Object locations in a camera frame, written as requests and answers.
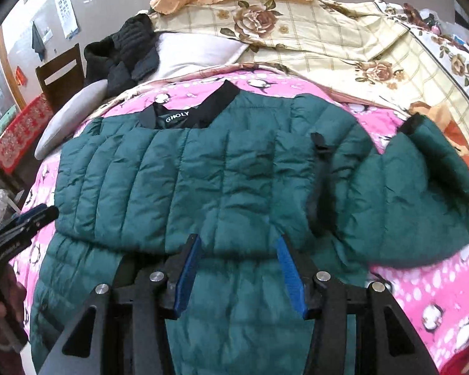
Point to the black knitted garment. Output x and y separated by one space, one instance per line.
129 54

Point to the dark hanging cloth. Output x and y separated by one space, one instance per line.
38 41

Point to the dark wooden chair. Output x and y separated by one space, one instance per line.
49 86

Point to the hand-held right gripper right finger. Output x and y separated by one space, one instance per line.
291 273

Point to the green puffer jacket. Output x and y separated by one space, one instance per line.
203 179

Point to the red wall decoration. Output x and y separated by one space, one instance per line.
20 76

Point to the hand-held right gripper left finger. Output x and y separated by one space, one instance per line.
187 269

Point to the white wall calendar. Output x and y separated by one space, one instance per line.
67 11

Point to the orange and red cloth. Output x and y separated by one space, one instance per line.
465 144

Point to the white floral bedsheet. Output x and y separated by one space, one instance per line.
455 60

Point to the yellow checked floral quilt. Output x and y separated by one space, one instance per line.
328 43

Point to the pink penguin print blanket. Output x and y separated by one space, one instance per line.
422 285

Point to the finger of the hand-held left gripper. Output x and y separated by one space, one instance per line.
39 218

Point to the grey pillow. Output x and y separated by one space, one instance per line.
72 113

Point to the red patterned cloth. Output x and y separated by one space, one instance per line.
21 132

